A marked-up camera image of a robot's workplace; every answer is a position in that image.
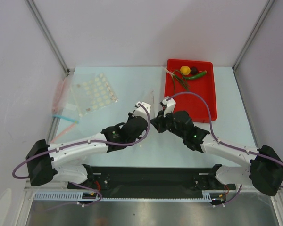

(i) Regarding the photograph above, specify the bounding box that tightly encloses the clear dotted zip bag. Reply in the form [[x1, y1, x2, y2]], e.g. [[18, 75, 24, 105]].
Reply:
[[136, 88, 156, 149]]

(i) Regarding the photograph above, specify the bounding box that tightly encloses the green scallion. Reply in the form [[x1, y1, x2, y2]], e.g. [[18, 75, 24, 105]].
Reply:
[[163, 67, 189, 95]]

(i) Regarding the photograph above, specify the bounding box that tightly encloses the yellow lemon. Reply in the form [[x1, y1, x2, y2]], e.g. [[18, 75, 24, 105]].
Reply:
[[180, 66, 191, 76]]

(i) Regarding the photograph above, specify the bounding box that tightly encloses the green chili pepper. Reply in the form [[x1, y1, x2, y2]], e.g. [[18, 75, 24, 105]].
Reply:
[[183, 71, 207, 81]]

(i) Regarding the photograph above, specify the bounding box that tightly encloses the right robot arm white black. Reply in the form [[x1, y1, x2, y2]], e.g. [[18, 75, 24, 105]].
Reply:
[[151, 111, 283, 196]]

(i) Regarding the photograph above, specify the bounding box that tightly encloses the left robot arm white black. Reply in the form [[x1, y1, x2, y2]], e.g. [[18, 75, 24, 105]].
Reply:
[[25, 102, 151, 188]]

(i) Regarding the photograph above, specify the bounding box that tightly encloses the blue zipper clear bag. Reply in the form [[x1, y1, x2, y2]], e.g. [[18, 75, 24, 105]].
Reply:
[[52, 103, 80, 124]]

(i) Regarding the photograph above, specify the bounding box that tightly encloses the pink zip bag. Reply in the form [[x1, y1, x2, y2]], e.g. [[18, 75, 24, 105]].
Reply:
[[52, 77, 69, 114]]

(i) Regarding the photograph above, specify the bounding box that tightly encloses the dark brown round fruit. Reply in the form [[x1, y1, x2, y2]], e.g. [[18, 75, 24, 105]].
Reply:
[[191, 66, 199, 75]]

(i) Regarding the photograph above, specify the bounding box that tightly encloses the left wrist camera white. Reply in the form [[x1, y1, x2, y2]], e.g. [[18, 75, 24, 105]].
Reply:
[[132, 101, 152, 118]]

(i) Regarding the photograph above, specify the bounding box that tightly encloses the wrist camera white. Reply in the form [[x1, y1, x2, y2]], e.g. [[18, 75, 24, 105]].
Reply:
[[160, 96, 176, 117], [132, 101, 152, 118]]

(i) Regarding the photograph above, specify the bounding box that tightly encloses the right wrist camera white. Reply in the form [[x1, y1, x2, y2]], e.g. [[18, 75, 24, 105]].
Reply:
[[160, 96, 176, 117]]

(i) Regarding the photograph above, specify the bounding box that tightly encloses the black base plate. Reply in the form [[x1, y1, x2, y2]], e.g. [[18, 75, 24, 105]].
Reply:
[[67, 164, 236, 198]]

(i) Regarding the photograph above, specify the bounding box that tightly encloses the grey slotted cable duct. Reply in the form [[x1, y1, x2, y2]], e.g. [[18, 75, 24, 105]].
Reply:
[[34, 191, 224, 202]]

